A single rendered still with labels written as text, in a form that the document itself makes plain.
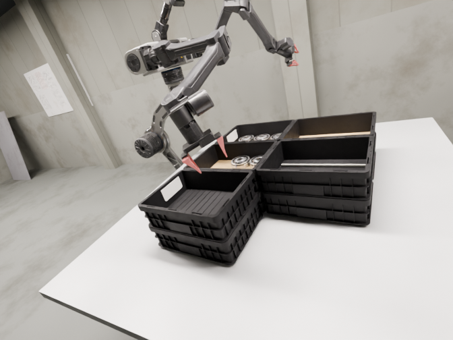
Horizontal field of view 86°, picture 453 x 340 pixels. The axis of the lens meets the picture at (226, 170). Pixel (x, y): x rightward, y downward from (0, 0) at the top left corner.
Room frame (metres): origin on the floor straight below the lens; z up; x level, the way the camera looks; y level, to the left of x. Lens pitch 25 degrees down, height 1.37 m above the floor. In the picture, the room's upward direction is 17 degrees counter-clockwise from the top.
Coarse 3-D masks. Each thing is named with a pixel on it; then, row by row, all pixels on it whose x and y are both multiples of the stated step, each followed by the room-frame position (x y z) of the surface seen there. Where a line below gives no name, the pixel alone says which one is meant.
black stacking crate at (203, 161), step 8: (232, 144) 1.25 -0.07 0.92; (240, 144) 1.22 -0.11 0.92; (248, 144) 1.19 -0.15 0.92; (256, 144) 1.16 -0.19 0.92; (264, 144) 1.14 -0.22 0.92; (208, 152) 1.27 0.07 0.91; (216, 152) 1.32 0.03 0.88; (232, 152) 1.26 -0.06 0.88; (240, 152) 1.23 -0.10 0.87; (248, 152) 1.20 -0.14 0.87; (256, 152) 1.17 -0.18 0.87; (264, 152) 1.14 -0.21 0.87; (200, 160) 1.21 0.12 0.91; (208, 160) 1.26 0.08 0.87; (216, 160) 1.31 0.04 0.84; (256, 176) 0.89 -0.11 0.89; (256, 184) 0.89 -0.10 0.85
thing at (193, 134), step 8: (192, 120) 0.72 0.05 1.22; (184, 128) 0.69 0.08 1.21; (192, 128) 0.69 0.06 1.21; (200, 128) 0.71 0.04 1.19; (184, 136) 0.70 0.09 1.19; (192, 136) 0.69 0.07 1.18; (200, 136) 0.69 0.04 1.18; (184, 144) 0.74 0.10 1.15; (192, 144) 0.68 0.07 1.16; (184, 152) 0.68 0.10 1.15
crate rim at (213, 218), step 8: (176, 176) 1.05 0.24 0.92; (248, 176) 0.83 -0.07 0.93; (240, 184) 0.79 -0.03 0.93; (248, 184) 0.81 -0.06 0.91; (152, 192) 0.94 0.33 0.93; (240, 192) 0.76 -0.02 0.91; (144, 200) 0.89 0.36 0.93; (232, 200) 0.71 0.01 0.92; (144, 208) 0.84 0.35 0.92; (152, 208) 0.81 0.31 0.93; (160, 208) 0.79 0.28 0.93; (168, 208) 0.77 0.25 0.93; (224, 208) 0.67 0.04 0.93; (176, 216) 0.74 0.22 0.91; (184, 216) 0.71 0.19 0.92; (192, 216) 0.69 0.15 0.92; (200, 216) 0.67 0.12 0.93; (208, 216) 0.65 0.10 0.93; (216, 216) 0.64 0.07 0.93
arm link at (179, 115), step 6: (186, 102) 0.71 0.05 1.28; (174, 108) 0.72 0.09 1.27; (180, 108) 0.70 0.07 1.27; (186, 108) 0.71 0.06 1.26; (192, 108) 0.71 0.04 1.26; (174, 114) 0.69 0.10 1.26; (180, 114) 0.69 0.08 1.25; (186, 114) 0.70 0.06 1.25; (174, 120) 0.70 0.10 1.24; (180, 120) 0.69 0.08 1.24; (186, 120) 0.69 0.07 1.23; (180, 126) 0.69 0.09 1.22; (186, 126) 0.70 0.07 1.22
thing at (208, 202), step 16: (192, 176) 1.05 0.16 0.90; (208, 176) 0.99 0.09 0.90; (224, 176) 0.94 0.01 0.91; (240, 176) 0.89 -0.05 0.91; (160, 192) 0.96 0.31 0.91; (192, 192) 1.03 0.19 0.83; (208, 192) 0.98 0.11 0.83; (224, 192) 0.94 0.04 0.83; (256, 192) 0.87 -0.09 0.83; (176, 208) 0.93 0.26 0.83; (192, 208) 0.89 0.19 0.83; (208, 208) 0.85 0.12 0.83; (240, 208) 0.74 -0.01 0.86; (160, 224) 0.83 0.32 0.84; (176, 224) 0.76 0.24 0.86; (192, 224) 0.70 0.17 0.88; (208, 224) 0.67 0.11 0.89; (224, 224) 0.66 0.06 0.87; (224, 240) 0.64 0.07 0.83
